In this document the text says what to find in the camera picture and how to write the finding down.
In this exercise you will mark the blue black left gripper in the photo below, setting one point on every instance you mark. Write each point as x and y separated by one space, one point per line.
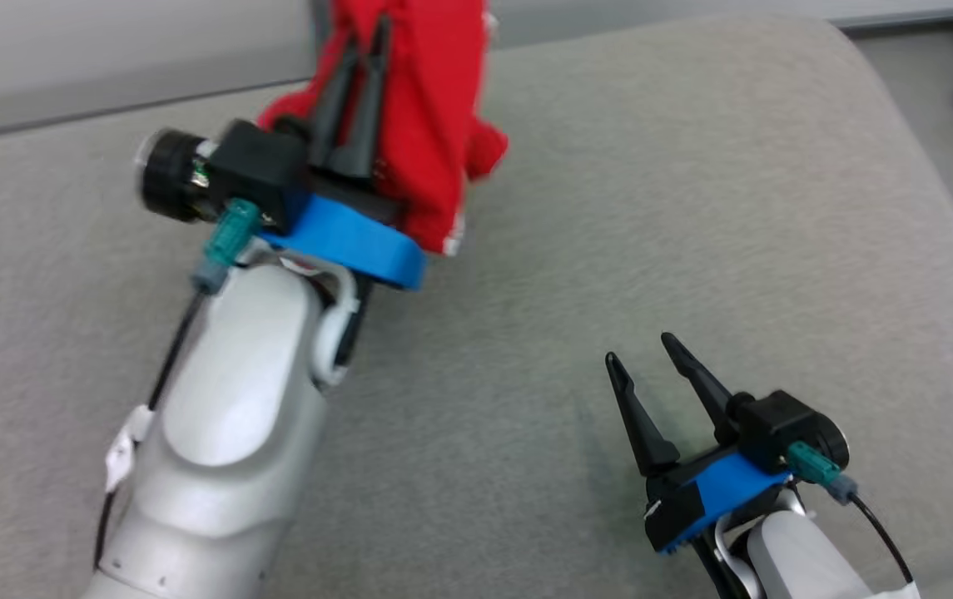
351 241

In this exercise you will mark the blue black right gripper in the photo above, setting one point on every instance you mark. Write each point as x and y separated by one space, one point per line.
734 487

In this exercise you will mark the red shorts with white waistband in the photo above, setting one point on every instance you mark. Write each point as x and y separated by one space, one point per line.
430 108

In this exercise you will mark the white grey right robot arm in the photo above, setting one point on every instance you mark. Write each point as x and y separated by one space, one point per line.
792 557

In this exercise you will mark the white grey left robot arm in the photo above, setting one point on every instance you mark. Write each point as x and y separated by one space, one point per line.
235 399

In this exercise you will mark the black round left gripper motor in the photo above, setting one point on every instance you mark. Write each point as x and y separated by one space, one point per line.
170 175

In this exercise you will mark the grey wall partition post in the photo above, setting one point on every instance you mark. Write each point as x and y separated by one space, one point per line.
318 21

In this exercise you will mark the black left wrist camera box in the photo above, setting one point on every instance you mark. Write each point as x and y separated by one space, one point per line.
260 170

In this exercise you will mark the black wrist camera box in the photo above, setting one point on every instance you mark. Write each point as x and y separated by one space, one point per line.
784 424
260 170

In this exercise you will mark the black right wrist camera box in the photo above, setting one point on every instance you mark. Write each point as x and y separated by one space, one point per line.
784 424

